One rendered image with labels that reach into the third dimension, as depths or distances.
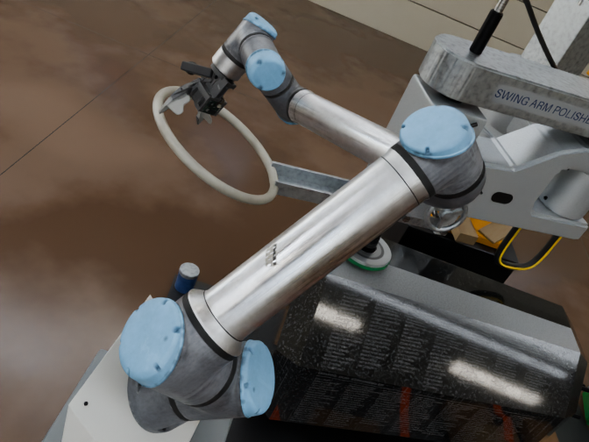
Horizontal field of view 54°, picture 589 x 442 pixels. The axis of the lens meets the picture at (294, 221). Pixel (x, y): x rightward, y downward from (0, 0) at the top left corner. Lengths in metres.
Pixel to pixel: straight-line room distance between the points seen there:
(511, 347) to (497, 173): 0.72
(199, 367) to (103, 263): 2.07
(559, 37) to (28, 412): 2.61
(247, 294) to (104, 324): 1.85
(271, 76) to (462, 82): 0.63
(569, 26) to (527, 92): 0.87
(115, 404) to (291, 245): 0.50
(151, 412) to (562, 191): 1.64
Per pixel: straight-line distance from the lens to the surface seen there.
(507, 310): 2.49
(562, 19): 2.77
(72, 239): 3.18
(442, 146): 0.99
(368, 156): 1.28
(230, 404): 1.18
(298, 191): 1.93
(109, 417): 1.25
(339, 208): 1.00
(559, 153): 2.14
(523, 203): 2.20
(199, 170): 1.65
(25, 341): 2.74
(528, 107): 1.94
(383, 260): 2.22
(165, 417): 1.28
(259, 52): 1.42
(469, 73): 1.80
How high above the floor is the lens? 2.17
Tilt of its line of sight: 35 degrees down
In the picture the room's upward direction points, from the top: 24 degrees clockwise
